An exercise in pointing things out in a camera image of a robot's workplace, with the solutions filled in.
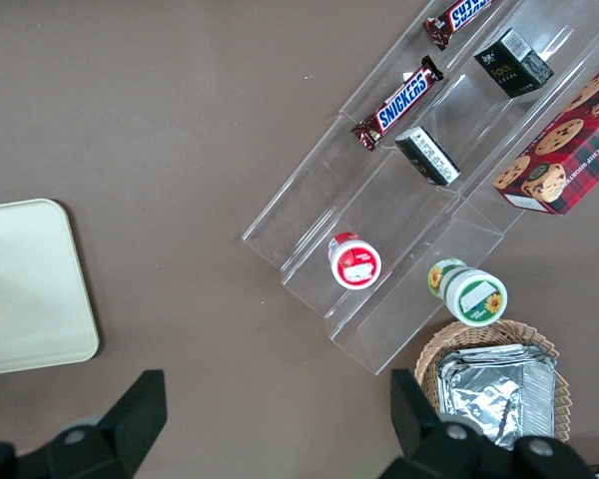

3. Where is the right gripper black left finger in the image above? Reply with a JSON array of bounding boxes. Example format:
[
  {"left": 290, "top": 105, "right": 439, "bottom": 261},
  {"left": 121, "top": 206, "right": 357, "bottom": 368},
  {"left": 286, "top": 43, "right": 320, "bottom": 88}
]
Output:
[{"left": 44, "top": 368, "right": 169, "bottom": 479}]

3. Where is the red tartan cookie box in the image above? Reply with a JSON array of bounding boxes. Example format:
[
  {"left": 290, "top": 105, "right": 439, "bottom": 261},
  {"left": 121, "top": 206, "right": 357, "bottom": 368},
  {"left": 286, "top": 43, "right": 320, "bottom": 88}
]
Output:
[{"left": 492, "top": 52, "right": 599, "bottom": 216}]

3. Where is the clear acrylic stepped shelf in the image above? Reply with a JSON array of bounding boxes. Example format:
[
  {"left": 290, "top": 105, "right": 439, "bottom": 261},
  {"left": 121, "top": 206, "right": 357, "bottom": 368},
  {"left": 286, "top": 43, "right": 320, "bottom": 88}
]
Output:
[{"left": 241, "top": 0, "right": 599, "bottom": 376}]

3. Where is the green lid yogurt cup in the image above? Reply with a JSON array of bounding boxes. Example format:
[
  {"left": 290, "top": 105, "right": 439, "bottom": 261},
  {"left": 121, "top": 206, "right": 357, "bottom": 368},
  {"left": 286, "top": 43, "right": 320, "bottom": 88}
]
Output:
[{"left": 426, "top": 256, "right": 509, "bottom": 327}]

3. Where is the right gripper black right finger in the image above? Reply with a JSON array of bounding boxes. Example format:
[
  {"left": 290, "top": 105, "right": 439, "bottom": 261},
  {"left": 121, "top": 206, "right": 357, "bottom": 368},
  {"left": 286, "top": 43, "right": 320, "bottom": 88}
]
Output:
[{"left": 378, "top": 368, "right": 518, "bottom": 479}]

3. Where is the light tan wicker basket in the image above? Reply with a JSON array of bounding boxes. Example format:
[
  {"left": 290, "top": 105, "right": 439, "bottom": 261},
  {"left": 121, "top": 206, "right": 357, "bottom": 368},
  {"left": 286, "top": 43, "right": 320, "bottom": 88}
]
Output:
[{"left": 413, "top": 318, "right": 571, "bottom": 445}]

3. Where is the aluminium foil tray stack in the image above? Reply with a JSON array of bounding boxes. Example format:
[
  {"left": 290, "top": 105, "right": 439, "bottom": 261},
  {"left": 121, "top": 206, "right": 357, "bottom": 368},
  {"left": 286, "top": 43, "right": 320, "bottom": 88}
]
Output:
[{"left": 436, "top": 342, "right": 558, "bottom": 450}]

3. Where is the Snickers chocolate bar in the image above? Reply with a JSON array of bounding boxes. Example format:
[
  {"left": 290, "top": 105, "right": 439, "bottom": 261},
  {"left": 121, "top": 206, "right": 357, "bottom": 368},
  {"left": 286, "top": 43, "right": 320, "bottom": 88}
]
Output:
[
  {"left": 349, "top": 54, "right": 445, "bottom": 153},
  {"left": 422, "top": 0, "right": 496, "bottom": 52}
]

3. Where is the small black carton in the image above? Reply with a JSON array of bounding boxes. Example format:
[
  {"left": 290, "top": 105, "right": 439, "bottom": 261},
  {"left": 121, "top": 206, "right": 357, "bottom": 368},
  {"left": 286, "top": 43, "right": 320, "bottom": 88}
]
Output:
[
  {"left": 393, "top": 125, "right": 463, "bottom": 188},
  {"left": 472, "top": 27, "right": 555, "bottom": 100}
]

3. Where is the red lid yogurt cup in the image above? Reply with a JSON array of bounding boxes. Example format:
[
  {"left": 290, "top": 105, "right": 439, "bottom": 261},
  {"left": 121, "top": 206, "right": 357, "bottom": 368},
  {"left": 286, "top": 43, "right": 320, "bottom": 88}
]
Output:
[{"left": 326, "top": 231, "right": 383, "bottom": 290}]

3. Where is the cream rectangular tray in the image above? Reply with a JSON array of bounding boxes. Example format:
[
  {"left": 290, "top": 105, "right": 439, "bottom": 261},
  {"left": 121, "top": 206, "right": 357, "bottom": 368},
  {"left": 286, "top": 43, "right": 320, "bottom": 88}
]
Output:
[{"left": 0, "top": 198, "right": 100, "bottom": 378}]

